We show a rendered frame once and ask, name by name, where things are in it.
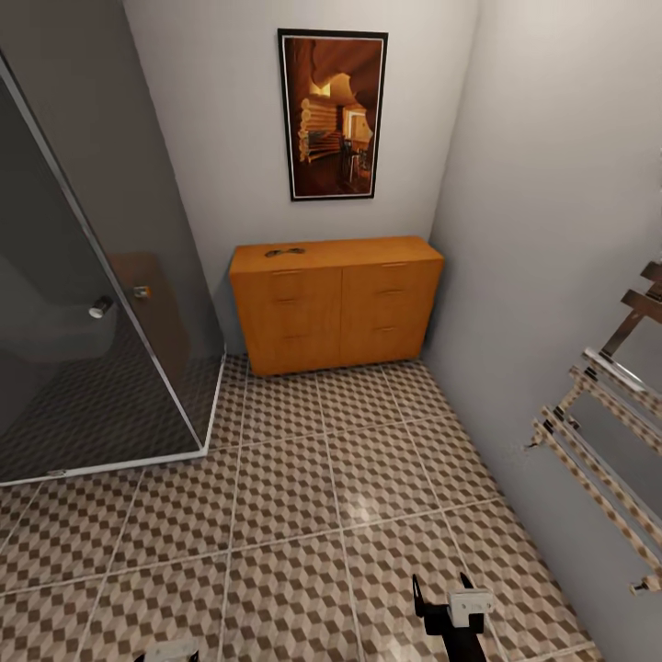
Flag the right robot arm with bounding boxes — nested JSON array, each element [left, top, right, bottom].
[[412, 572, 497, 662]]

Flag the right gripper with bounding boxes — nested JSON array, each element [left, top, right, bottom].
[[412, 572, 485, 662]]

